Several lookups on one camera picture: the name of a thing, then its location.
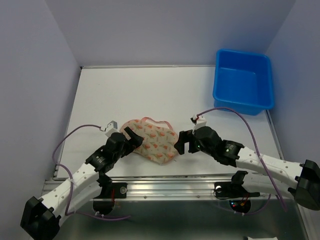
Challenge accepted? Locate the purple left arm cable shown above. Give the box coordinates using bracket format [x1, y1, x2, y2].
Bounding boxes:
[51, 124, 131, 221]

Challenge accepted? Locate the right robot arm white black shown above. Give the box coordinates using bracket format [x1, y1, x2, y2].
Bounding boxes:
[174, 126, 320, 211]

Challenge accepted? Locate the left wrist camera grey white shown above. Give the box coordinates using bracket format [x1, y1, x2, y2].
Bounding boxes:
[104, 120, 119, 138]

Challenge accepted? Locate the white paper sheet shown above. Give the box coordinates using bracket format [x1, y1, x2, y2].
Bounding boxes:
[244, 236, 278, 240]

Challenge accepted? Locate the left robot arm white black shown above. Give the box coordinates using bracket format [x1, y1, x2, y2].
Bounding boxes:
[20, 127, 144, 240]

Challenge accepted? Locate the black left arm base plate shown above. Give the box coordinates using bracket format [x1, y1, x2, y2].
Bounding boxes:
[95, 175, 128, 200]

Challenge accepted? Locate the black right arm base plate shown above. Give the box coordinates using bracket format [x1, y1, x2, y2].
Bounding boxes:
[214, 170, 260, 199]

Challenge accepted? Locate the aluminium mounting rail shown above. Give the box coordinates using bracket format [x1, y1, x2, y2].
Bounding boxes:
[41, 174, 306, 201]

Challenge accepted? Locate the floral mesh laundry bag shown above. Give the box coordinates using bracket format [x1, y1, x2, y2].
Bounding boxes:
[120, 117, 179, 165]

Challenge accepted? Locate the blue plastic bin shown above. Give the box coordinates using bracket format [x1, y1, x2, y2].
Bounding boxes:
[212, 49, 275, 116]

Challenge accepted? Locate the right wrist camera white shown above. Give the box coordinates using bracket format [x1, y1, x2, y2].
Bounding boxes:
[190, 114, 207, 131]

